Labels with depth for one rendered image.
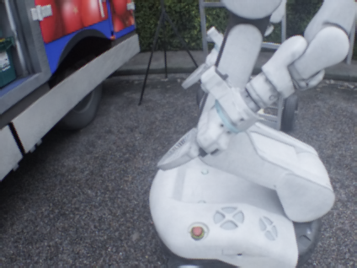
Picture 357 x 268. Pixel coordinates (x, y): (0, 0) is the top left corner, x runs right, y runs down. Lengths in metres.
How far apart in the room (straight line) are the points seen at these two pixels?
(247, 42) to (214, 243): 0.54
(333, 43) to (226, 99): 0.22
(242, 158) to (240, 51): 0.28
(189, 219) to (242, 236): 0.16
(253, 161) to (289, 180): 0.14
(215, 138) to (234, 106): 0.07
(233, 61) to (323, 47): 0.27
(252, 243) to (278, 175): 0.21
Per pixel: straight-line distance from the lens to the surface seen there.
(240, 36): 0.62
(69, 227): 1.37
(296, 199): 0.86
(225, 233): 0.73
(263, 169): 0.75
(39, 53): 1.55
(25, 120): 1.46
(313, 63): 0.45
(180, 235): 0.76
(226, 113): 0.47
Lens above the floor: 0.96
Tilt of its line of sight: 33 degrees down
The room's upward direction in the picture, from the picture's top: 7 degrees counter-clockwise
